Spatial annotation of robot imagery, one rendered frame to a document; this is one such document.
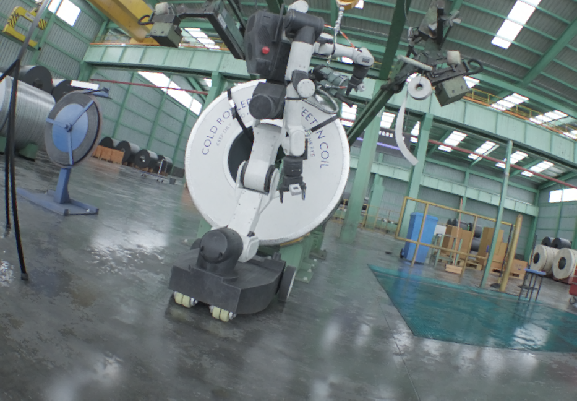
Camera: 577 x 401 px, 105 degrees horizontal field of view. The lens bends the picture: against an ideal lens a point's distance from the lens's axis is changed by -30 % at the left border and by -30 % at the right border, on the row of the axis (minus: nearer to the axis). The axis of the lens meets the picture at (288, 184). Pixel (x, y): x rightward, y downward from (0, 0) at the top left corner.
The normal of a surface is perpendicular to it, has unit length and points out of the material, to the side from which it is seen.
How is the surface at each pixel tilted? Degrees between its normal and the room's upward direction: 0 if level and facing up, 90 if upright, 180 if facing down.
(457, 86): 90
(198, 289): 90
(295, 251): 90
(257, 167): 81
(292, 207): 90
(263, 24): 106
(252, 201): 65
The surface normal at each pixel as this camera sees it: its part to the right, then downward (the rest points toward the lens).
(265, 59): 0.36, 0.33
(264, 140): -0.15, 0.00
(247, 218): -0.01, -0.48
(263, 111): -0.21, 0.24
